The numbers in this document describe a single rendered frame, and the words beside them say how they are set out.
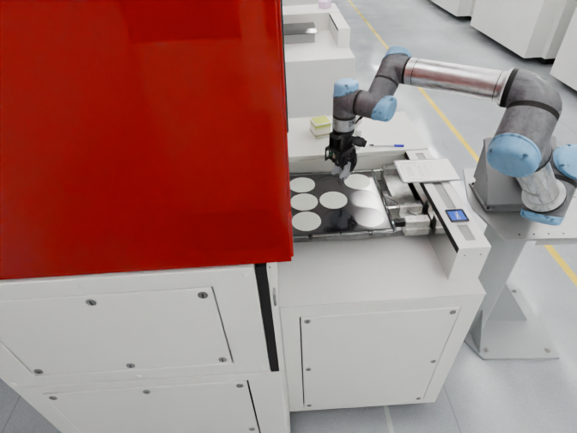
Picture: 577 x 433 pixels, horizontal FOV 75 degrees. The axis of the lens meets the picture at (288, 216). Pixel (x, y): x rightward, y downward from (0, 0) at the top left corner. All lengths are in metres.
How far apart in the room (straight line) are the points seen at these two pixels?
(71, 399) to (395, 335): 0.98
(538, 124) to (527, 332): 1.46
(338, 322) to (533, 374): 1.21
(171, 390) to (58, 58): 0.86
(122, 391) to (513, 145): 1.16
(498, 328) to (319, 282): 1.28
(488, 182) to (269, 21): 1.22
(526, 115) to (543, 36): 4.90
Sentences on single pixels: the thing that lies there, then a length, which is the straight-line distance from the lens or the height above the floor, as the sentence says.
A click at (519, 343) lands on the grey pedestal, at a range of 2.28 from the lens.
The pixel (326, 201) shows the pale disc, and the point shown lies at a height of 0.90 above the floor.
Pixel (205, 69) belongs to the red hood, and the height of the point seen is 1.59.
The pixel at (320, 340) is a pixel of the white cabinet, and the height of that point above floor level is 0.62.
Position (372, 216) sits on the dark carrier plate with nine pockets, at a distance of 1.33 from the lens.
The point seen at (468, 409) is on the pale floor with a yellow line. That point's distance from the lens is 2.02.
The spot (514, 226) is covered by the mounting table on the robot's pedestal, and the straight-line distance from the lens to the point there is 1.57.
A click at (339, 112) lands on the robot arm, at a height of 1.24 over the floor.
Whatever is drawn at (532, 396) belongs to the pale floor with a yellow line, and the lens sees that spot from 2.16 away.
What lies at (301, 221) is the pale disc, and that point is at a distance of 1.30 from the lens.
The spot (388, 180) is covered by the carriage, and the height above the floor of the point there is 0.88.
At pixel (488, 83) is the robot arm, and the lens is 1.13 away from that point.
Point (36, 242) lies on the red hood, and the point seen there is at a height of 1.32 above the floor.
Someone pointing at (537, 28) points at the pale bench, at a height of 0.42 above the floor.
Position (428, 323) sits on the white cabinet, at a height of 0.68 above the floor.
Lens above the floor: 1.75
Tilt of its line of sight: 40 degrees down
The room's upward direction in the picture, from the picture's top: 3 degrees counter-clockwise
